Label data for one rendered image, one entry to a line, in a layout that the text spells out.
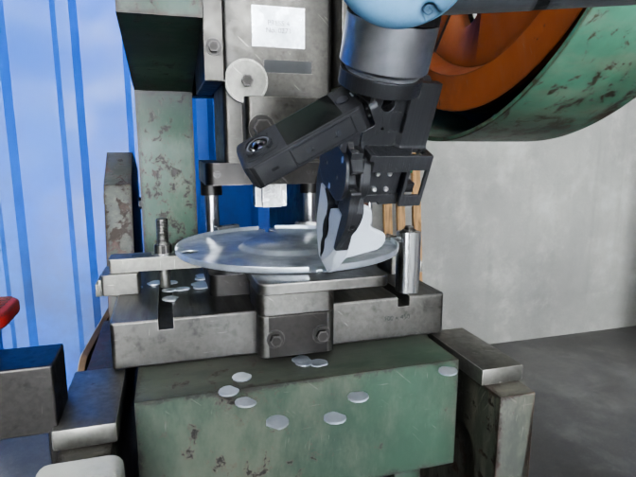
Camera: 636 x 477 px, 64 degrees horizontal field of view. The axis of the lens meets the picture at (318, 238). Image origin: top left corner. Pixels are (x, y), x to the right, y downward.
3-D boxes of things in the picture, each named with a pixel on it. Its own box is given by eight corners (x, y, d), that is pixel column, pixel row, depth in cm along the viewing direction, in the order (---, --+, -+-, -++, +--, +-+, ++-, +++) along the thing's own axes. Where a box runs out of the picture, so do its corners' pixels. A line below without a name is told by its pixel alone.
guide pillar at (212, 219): (220, 256, 83) (218, 169, 80) (207, 256, 82) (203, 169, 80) (220, 253, 85) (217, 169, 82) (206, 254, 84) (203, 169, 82)
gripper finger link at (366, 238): (379, 284, 53) (399, 209, 48) (326, 290, 51) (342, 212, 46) (368, 266, 56) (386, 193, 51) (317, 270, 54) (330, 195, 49)
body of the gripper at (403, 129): (418, 213, 48) (455, 89, 41) (334, 217, 45) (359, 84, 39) (387, 175, 54) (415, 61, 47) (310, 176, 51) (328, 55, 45)
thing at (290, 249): (441, 264, 58) (441, 256, 58) (179, 284, 50) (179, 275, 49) (351, 226, 85) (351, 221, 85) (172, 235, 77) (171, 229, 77)
